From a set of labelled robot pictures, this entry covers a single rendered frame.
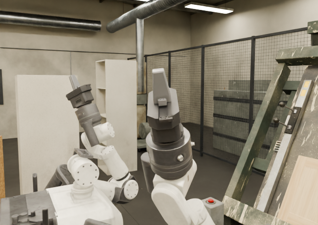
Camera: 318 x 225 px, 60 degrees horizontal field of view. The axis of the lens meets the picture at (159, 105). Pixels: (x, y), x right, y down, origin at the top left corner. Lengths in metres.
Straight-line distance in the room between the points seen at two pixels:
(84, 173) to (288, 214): 1.35
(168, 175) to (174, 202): 0.06
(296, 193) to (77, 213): 1.39
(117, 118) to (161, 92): 4.51
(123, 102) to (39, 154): 2.19
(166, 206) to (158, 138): 0.16
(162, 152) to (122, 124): 4.53
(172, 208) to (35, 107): 2.68
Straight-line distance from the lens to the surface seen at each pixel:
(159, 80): 0.48
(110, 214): 0.78
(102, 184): 1.13
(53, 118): 3.19
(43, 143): 3.22
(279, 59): 2.34
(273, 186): 1.93
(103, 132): 1.09
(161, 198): 0.58
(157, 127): 0.46
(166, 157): 0.52
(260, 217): 1.89
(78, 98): 1.12
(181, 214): 0.59
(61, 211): 0.80
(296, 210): 1.86
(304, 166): 1.92
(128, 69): 5.02
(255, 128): 2.13
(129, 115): 5.07
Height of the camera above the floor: 1.70
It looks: 5 degrees down
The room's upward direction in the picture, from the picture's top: straight up
